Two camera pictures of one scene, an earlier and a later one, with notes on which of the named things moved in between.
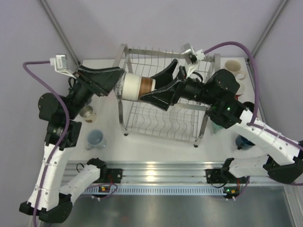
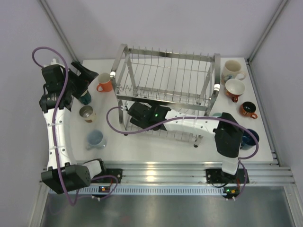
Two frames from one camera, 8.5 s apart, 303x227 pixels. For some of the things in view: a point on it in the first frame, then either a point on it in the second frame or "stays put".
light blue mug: x=95 y=138 stays put
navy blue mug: x=243 y=143 stays put
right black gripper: x=164 y=97 -> x=139 y=124
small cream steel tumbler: x=87 y=112 stays put
